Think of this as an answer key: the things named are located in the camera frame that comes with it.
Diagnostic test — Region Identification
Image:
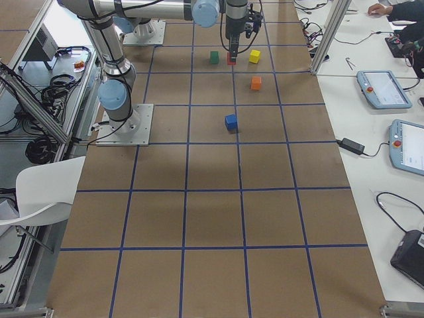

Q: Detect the aluminium frame post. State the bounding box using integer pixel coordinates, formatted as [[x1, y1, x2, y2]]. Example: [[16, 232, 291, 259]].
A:
[[311, 0, 351, 75]]

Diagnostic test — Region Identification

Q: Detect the upper teach pendant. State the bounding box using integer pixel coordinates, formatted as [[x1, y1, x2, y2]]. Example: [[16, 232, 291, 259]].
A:
[[356, 70, 412, 109]]

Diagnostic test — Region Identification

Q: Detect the black power adapter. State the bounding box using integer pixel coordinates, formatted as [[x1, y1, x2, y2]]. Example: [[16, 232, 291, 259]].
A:
[[337, 138, 365, 155]]

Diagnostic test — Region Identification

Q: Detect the yellow wooden block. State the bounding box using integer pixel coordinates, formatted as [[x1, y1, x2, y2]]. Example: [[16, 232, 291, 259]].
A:
[[248, 50, 261, 64]]

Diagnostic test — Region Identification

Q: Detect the teach pendant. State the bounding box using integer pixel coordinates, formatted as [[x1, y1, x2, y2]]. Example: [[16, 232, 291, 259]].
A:
[[389, 119, 423, 176], [356, 70, 412, 109]]

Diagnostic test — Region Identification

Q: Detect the orange wooden block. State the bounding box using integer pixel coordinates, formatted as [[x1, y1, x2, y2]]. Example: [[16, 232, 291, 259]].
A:
[[250, 76, 262, 91]]

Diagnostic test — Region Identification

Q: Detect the green wooden block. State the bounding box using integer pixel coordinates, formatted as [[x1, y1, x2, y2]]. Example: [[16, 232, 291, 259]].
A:
[[209, 51, 219, 65]]

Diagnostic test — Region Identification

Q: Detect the blue wooden block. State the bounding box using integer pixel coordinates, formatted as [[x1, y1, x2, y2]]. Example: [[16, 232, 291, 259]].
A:
[[225, 114, 238, 133]]

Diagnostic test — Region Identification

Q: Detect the black laptop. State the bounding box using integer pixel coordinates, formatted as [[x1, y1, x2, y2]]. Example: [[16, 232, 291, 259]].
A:
[[390, 230, 423, 288]]

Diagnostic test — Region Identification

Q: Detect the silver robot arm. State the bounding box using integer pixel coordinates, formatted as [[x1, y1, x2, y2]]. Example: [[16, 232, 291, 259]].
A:
[[83, 17, 140, 134], [62, 1, 263, 68]]

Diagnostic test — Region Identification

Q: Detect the lower teach pendant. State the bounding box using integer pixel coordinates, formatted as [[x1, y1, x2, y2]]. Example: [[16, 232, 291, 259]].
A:
[[389, 119, 423, 176]]

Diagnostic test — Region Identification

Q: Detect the red wooden block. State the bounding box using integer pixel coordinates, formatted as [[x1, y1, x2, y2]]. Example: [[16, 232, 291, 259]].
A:
[[227, 52, 237, 66]]

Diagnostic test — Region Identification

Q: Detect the grey control box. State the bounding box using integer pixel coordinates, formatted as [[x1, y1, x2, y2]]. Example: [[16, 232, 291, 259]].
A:
[[23, 23, 59, 70]]

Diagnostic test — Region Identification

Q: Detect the person's hand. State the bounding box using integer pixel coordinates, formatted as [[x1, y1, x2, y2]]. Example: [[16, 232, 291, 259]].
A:
[[367, 3, 394, 16]]

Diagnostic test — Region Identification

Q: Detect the white plastic chair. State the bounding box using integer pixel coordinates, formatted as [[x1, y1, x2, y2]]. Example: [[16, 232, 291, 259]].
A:
[[1, 156, 85, 227]]

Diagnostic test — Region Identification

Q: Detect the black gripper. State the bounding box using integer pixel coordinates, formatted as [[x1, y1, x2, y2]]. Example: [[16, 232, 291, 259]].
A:
[[225, 2, 262, 57]]

